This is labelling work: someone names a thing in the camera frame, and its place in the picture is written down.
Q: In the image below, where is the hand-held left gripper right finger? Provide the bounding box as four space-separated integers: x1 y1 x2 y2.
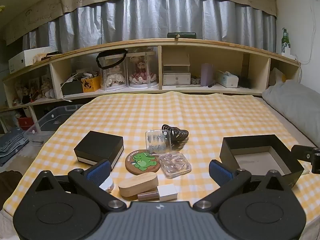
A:
194 159 292 212

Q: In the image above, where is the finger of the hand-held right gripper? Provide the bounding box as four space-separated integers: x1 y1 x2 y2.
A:
291 145 320 174

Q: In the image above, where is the silver curtain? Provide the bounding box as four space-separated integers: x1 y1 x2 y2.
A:
22 0 277 53

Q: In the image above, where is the white tissue box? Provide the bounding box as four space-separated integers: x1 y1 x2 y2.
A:
215 70 239 88

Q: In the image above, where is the oval wooden box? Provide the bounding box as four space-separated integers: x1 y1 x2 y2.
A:
118 172 159 197

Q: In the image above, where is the stack of grey mats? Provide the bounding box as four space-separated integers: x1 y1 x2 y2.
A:
0 127 31 167

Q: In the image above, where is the yellow printed box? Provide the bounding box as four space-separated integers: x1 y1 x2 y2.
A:
81 76 101 93

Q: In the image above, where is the purple cup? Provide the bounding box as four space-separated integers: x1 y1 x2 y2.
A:
201 63 214 85

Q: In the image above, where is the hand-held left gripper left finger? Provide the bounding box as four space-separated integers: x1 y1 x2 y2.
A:
32 159 127 212

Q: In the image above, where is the green glass bottle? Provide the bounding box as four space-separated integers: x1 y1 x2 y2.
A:
281 27 291 53

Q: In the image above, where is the white plastic bag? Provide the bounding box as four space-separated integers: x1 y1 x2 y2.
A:
270 67 287 86

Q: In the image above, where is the dark green case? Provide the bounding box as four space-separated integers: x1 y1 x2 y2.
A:
167 32 196 40

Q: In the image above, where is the cork coaster with green elephant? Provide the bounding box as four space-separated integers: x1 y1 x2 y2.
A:
125 149 161 173

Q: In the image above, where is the clear case with pink pieces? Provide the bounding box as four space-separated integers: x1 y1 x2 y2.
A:
159 152 192 179

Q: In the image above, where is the black fluffy item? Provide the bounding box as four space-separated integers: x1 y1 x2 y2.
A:
238 76 258 89

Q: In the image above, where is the group of small figurines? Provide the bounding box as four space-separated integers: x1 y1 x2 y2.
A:
13 76 54 104

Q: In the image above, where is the long white cardboard box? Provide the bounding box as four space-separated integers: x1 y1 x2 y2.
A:
8 49 54 74

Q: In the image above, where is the cream mini drawer organizer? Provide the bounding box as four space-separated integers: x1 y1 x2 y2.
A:
162 53 192 86

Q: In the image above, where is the black gift box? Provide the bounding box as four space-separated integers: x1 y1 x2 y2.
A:
73 130 124 170

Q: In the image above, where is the long wooden shelf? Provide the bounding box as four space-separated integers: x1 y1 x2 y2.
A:
2 38 302 109

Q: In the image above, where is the black cardboard box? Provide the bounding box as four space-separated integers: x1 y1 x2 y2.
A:
219 134 305 188

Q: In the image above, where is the clear case with red doll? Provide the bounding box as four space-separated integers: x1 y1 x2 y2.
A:
126 52 160 89

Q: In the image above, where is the dark brown hair claw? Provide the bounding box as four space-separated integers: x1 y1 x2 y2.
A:
161 124 189 143

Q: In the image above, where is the clear case with blue pieces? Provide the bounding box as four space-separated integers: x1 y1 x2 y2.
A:
145 129 172 154

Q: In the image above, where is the red box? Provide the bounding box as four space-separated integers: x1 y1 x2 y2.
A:
17 116 34 131

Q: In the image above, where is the small black storage box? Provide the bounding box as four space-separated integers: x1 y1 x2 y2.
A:
60 81 84 96

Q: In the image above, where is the rose gold flash drive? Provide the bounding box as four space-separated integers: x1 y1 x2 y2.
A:
137 191 160 201

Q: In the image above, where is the black headband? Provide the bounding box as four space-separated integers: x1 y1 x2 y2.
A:
96 48 128 69

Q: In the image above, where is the clear plastic storage bin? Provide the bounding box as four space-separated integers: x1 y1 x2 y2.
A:
25 104 84 146

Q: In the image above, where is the yellow checked blanket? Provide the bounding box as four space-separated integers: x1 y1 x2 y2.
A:
2 91 320 218

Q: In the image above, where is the grey pillow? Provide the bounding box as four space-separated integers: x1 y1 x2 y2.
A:
261 82 320 147

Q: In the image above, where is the clear case with cream doll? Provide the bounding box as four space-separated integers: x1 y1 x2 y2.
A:
100 55 127 91

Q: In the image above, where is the white teardrop tape measure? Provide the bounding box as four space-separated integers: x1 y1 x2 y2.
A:
99 176 115 194

